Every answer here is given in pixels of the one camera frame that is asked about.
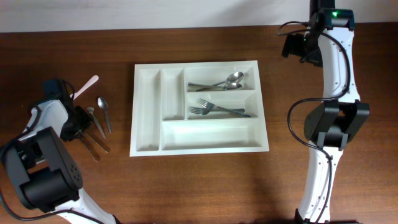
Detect metal fork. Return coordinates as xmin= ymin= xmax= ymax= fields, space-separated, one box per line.
xmin=198 ymin=98 xmax=251 ymax=118
xmin=189 ymin=107 xmax=246 ymax=116

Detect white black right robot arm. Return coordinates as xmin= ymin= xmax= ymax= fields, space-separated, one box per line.
xmin=282 ymin=0 xmax=370 ymax=223

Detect small metal teaspoon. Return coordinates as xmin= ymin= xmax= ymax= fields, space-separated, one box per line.
xmin=97 ymin=97 xmax=112 ymax=133

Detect white plastic cutlery tray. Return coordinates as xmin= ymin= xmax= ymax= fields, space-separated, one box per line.
xmin=129 ymin=60 xmax=269 ymax=157

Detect large metal spoon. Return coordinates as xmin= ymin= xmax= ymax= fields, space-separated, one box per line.
xmin=188 ymin=83 xmax=243 ymax=91
xmin=187 ymin=71 xmax=245 ymax=89

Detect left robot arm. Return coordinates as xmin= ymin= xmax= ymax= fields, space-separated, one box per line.
xmin=1 ymin=79 xmax=119 ymax=223

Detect metal tongs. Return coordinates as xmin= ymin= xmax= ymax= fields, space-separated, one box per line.
xmin=78 ymin=131 xmax=111 ymax=162

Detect small bent metal spoon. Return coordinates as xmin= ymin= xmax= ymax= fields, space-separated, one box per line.
xmin=86 ymin=106 xmax=106 ymax=139

